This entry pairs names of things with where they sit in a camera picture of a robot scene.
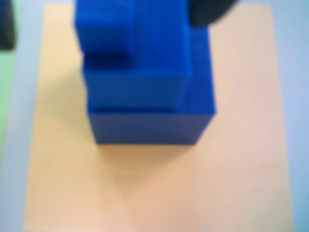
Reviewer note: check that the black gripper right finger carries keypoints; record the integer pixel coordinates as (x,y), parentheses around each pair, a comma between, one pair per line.
(210,12)

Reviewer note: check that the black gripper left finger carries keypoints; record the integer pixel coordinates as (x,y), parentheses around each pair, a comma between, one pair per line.
(6,24)

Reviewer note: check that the small blue cube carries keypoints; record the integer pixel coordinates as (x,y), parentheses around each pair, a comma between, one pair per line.
(157,60)

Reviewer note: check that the medium blue cube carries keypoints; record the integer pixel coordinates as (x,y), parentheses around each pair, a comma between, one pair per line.
(198,96)

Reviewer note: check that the tiny blue cube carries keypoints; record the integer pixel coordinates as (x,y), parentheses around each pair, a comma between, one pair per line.
(103,29)

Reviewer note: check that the green paper square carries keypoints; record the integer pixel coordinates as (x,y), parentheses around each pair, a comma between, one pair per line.
(4,84)

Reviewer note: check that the orange paper square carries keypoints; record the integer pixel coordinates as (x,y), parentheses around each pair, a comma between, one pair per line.
(229,145)

